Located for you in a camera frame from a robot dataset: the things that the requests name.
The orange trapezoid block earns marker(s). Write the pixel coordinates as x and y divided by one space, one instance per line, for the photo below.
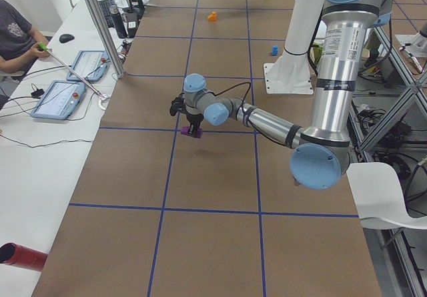
212 17

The seated person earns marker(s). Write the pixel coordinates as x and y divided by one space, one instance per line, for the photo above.
19 41

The aluminium side frame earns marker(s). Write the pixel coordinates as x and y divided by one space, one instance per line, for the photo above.
388 124

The black keyboard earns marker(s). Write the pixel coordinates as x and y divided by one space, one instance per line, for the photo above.
105 10

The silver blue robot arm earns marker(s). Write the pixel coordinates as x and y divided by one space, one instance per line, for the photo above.
321 56

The black water bottle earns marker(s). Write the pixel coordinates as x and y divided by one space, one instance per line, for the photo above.
118 22

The black computer mouse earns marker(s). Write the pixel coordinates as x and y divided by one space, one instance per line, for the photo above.
64 38

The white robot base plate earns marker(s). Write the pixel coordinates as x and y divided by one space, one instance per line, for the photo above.
287 78

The purple trapezoid block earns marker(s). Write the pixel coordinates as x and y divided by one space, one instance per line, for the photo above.
191 131

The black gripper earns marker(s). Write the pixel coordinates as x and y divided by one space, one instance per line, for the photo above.
195 118

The blue teach pendant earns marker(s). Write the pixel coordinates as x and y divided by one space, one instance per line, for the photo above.
60 100
91 64

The red cylinder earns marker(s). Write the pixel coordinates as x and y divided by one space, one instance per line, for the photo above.
22 257

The near blue teach pendant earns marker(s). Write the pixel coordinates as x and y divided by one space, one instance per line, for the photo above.
60 100

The green handled reach stick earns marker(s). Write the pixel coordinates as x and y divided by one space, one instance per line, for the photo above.
102 97

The far blue teach pendant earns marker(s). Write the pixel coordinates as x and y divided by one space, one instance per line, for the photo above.
91 64

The white chair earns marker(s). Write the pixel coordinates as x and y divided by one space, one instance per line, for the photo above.
379 197

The aluminium frame post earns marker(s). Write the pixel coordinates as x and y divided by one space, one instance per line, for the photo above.
105 35

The small blue brick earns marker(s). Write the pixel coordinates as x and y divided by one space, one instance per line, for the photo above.
274 50

